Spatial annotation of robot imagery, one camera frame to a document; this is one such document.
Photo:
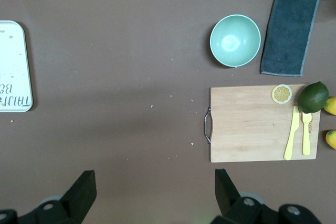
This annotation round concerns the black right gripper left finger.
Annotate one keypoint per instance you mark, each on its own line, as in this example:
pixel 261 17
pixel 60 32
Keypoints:
pixel 80 195

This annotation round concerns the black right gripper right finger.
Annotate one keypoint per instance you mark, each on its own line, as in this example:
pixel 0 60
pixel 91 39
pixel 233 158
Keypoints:
pixel 228 197

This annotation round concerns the yellow plastic knife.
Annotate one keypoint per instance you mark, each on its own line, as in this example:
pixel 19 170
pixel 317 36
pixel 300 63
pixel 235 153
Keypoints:
pixel 292 134

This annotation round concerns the yellow plastic fork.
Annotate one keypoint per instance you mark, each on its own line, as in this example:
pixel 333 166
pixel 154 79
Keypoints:
pixel 306 140

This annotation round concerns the lemon slice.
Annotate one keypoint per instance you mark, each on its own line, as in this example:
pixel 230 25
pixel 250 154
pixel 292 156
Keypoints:
pixel 281 94

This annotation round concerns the yellow lemon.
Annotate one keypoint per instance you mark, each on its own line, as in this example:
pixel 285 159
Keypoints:
pixel 331 139
pixel 331 106

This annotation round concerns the dark green lime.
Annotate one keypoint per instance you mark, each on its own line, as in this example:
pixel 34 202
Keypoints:
pixel 313 97

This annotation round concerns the cream bear-print tray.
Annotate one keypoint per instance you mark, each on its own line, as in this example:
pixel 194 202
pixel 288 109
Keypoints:
pixel 14 64

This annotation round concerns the mint green bowl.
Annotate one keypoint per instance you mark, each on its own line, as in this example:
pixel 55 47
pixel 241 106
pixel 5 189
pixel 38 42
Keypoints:
pixel 235 40

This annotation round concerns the dark grey cloth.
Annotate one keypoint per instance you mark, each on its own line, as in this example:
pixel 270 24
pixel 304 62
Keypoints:
pixel 290 30

